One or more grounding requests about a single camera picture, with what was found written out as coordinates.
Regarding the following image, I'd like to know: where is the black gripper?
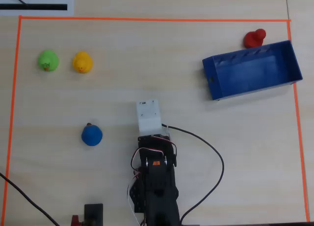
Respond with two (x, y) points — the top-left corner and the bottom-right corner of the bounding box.
(137, 133), (178, 168)

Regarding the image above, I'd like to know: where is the blue rubber duck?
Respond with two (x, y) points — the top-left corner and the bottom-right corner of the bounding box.
(81, 122), (104, 147)

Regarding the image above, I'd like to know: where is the yellow rubber duck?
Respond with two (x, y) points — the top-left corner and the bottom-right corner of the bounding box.
(72, 51), (94, 74)

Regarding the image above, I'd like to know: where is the blue plastic box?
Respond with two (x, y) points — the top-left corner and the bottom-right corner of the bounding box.
(202, 40), (303, 101)

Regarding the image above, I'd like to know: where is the green rubber duck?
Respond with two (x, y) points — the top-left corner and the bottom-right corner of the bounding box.
(37, 50), (59, 72)

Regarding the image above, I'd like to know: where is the red rubber duck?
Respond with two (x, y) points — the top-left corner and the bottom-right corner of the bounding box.
(243, 28), (267, 49)

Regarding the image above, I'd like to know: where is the black clamp block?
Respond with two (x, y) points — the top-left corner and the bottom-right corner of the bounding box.
(84, 203), (104, 226)

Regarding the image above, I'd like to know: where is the orange tape strip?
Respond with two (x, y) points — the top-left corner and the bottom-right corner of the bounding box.
(286, 21), (311, 223)
(19, 15), (292, 23)
(0, 15), (23, 226)

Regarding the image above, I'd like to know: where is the black strip on paper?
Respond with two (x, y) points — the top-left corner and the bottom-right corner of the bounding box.
(0, 3), (68, 11)

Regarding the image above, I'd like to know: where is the red white servo wire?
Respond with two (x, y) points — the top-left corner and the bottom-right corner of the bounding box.
(131, 135), (178, 180)

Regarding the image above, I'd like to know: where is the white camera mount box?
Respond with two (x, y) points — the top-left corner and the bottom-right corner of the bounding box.
(136, 99), (163, 135)

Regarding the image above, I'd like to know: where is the black camera cable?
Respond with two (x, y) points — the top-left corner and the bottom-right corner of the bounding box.
(161, 124), (225, 224)

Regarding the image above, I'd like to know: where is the thick black cable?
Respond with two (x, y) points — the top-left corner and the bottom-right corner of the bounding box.
(0, 172), (61, 226)

